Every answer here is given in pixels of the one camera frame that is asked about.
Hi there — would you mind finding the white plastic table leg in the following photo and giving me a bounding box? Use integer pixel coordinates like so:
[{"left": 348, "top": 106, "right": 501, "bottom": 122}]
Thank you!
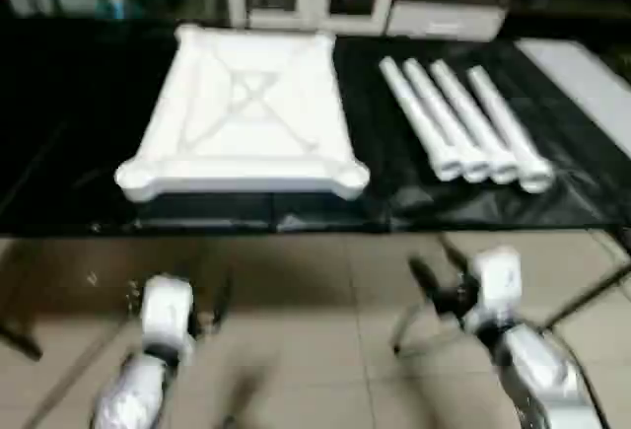
[
  {"left": 378, "top": 56, "right": 464, "bottom": 182},
  {"left": 428, "top": 60, "right": 520, "bottom": 186},
  {"left": 401, "top": 57, "right": 492, "bottom": 184},
  {"left": 465, "top": 65, "right": 555, "bottom": 194}
]

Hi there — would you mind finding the white plastic table top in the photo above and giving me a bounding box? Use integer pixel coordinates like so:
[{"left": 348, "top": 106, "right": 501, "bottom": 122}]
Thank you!
[{"left": 113, "top": 23, "right": 371, "bottom": 203}]

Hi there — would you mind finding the white flat board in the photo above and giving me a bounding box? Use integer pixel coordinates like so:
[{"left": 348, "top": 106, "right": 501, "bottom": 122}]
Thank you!
[{"left": 515, "top": 38, "right": 631, "bottom": 147}]

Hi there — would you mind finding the black work mat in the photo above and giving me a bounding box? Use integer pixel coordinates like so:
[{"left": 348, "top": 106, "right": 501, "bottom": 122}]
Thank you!
[{"left": 0, "top": 17, "right": 631, "bottom": 239}]

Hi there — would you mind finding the white drawer cabinet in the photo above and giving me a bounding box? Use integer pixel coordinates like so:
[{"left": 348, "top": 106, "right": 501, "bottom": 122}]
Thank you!
[{"left": 386, "top": 0, "right": 509, "bottom": 40}]

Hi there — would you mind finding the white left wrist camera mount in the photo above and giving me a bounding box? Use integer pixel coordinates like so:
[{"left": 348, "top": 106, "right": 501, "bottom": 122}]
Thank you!
[{"left": 139, "top": 273, "right": 197, "bottom": 359}]

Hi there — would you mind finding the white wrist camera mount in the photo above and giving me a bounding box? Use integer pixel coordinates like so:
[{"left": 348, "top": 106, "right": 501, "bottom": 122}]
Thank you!
[
  {"left": 468, "top": 245, "right": 525, "bottom": 329},
  {"left": 139, "top": 273, "right": 197, "bottom": 359}
]

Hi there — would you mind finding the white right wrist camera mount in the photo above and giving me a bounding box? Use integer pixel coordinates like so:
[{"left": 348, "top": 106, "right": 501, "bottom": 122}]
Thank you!
[{"left": 468, "top": 245, "right": 525, "bottom": 329}]

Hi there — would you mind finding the black metal table frame leg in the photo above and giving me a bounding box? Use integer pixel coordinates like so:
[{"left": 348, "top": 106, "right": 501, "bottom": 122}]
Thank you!
[
  {"left": 0, "top": 320, "right": 44, "bottom": 362},
  {"left": 539, "top": 229, "right": 631, "bottom": 334}
]

